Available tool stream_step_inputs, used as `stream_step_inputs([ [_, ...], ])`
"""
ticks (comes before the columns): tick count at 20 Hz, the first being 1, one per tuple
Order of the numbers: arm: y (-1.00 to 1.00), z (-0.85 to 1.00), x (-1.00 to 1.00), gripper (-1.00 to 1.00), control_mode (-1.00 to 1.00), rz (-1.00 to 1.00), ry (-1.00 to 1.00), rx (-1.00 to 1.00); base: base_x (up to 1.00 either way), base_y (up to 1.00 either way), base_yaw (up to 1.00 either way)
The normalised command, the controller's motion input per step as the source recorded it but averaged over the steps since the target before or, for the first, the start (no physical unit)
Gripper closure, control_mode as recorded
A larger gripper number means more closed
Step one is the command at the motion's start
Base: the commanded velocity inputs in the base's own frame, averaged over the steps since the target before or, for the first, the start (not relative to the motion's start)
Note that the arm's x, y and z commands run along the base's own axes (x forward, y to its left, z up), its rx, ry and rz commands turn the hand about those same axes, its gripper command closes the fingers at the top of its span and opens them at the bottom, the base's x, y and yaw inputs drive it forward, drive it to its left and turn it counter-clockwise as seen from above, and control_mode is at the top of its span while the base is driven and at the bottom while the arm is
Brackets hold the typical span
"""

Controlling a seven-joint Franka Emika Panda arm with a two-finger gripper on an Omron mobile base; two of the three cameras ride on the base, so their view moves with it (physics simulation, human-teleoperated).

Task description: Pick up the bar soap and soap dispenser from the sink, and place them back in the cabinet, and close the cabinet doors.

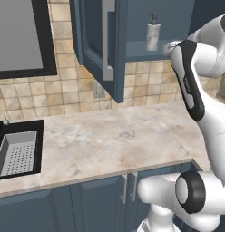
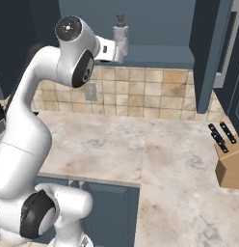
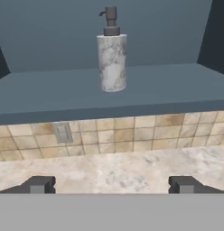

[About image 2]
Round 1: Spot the blue base cabinet door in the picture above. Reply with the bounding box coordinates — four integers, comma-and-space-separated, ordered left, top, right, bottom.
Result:
80, 180, 141, 247

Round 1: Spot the dark blue tall cabinet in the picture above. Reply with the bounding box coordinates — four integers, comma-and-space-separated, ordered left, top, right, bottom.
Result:
213, 0, 239, 143

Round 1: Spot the grey long handle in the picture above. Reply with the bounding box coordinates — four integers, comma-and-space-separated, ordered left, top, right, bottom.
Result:
213, 0, 239, 89

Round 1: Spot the wooden knife block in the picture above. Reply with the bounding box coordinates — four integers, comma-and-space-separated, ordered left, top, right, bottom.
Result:
213, 141, 239, 191

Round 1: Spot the blue wall cabinet door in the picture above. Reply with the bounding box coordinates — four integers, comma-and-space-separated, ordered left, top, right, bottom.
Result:
0, 0, 63, 101
188, 0, 235, 115

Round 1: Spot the grey wall outlet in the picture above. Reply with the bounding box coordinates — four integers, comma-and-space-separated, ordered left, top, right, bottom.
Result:
85, 82, 97, 102

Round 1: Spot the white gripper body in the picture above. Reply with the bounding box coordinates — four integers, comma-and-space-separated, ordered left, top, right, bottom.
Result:
113, 44, 125, 64

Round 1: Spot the black tap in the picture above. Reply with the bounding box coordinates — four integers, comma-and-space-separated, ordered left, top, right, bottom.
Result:
0, 98, 11, 125

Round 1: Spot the blue wall cabinet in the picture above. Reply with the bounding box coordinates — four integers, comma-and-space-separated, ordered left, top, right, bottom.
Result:
58, 0, 197, 69

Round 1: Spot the black knife handle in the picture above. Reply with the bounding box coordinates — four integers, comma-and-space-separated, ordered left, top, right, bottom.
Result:
207, 123, 223, 137
210, 131, 229, 154
219, 121, 238, 145

